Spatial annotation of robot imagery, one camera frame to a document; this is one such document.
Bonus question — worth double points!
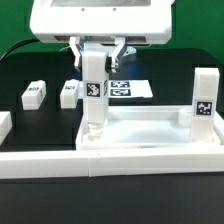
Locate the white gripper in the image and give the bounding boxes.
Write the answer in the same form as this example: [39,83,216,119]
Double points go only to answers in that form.
[30,0,172,73]

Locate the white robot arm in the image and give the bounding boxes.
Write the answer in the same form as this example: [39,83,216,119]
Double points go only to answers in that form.
[30,0,176,70]

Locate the fiducial marker sheet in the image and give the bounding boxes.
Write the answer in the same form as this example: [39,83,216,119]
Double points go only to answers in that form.
[109,80,153,98]

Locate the white L-shaped guide fence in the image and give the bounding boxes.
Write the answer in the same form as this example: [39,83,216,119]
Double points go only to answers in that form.
[0,109,224,180]

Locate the white block at left edge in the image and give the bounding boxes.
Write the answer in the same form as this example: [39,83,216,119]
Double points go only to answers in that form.
[0,111,12,145]

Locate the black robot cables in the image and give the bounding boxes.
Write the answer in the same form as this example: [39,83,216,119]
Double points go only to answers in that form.
[0,38,41,62]

